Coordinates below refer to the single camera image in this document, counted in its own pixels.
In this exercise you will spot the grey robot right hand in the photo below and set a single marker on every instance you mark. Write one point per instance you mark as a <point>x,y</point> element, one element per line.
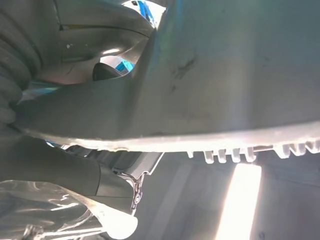
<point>87,39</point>

